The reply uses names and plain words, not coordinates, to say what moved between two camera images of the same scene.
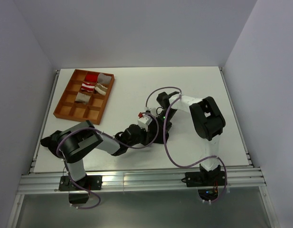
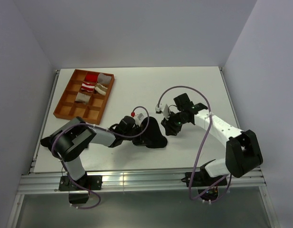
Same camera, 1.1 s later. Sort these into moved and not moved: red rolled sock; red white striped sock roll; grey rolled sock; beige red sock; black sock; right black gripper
Moved: black sock; right black gripper
Not moved: grey rolled sock; red white striped sock roll; red rolled sock; beige red sock
